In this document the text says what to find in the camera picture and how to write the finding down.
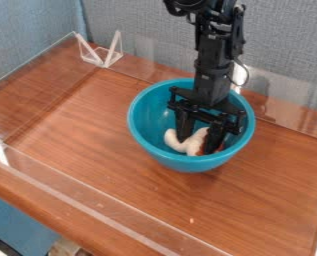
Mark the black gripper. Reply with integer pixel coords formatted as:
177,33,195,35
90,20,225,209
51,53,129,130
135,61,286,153
167,68,246,155

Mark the white and brown toy mushroom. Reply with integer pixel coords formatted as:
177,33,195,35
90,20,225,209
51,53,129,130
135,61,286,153
163,126,226,157

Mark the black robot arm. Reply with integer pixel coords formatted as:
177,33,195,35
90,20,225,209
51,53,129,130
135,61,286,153
163,0,246,154

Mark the blue plastic bowl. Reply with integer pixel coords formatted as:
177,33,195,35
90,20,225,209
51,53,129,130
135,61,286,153
127,78,256,173

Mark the clear acrylic back barrier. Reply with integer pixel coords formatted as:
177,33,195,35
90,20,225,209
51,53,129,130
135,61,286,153
71,31,317,143

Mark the clear acrylic barrier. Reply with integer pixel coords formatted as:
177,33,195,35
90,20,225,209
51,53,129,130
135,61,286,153
0,138,232,256
71,31,317,143

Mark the clear acrylic front barrier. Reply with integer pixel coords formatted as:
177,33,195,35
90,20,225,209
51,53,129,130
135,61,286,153
0,138,232,256

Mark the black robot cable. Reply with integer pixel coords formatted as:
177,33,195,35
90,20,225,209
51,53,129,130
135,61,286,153
226,58,252,88

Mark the clear acrylic corner bracket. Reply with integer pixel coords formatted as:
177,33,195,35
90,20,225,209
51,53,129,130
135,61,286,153
74,30,123,68

